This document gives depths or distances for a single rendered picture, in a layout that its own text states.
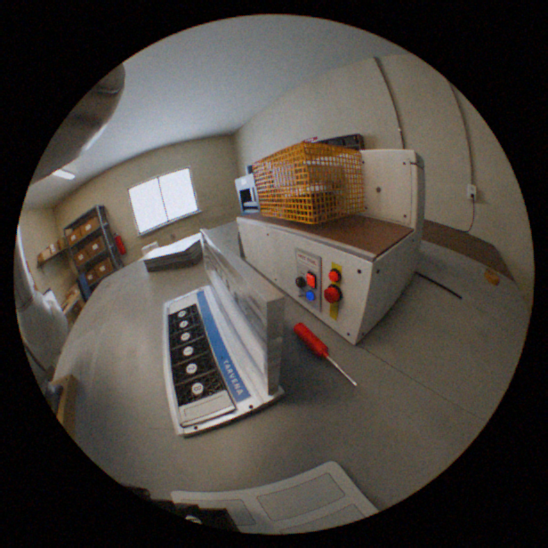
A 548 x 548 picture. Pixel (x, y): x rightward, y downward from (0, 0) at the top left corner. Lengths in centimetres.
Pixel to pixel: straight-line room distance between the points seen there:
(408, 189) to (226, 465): 62
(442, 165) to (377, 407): 177
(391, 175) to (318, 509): 62
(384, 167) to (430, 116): 155
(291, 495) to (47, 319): 69
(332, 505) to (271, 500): 8
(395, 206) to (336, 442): 48
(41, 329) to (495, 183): 256
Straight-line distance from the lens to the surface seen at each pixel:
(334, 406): 31
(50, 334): 69
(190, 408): 32
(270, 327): 15
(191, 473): 35
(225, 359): 35
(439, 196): 181
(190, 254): 88
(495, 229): 192
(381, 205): 46
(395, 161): 45
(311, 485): 29
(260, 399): 29
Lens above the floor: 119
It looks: 30 degrees down
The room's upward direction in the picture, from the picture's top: 10 degrees counter-clockwise
